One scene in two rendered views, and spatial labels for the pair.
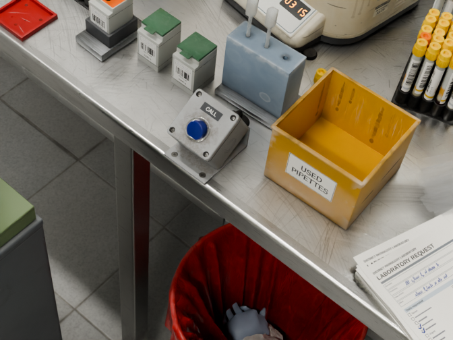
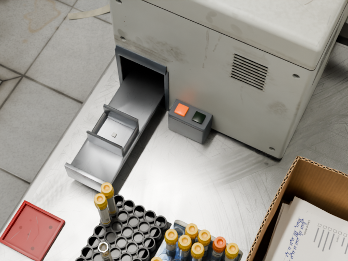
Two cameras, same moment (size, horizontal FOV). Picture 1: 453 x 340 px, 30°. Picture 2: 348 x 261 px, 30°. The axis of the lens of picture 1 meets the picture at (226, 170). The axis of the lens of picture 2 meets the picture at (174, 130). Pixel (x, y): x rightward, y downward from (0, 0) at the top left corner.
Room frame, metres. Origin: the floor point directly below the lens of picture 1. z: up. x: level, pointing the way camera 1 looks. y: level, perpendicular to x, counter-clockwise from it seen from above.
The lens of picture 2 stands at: (1.04, 0.02, 1.76)
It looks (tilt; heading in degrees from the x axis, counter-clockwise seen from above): 64 degrees down; 83
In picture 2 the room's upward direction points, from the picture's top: straight up
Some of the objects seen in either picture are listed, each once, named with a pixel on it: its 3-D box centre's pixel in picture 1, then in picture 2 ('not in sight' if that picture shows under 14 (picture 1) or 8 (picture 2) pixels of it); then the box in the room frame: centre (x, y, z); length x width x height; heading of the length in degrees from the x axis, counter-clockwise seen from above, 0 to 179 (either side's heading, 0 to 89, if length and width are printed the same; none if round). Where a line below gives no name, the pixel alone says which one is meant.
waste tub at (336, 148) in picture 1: (339, 148); not in sight; (0.68, -0.14, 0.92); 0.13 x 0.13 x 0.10; 58
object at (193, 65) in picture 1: (194, 63); not in sight; (0.80, 0.06, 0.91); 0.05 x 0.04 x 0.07; 146
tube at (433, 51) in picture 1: (423, 74); not in sight; (0.81, -0.25, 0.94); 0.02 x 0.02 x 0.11
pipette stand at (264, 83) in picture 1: (261, 73); not in sight; (0.79, -0.03, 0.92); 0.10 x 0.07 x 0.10; 59
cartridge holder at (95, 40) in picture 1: (111, 27); not in sight; (0.86, 0.19, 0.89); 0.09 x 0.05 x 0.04; 144
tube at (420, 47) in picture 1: (411, 71); not in sight; (0.82, -0.23, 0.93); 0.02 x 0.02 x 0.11
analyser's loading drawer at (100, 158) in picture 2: not in sight; (121, 120); (1.02, 0.46, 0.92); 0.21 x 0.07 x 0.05; 56
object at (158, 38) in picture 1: (159, 40); not in sight; (0.84, 0.12, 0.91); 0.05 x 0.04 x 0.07; 146
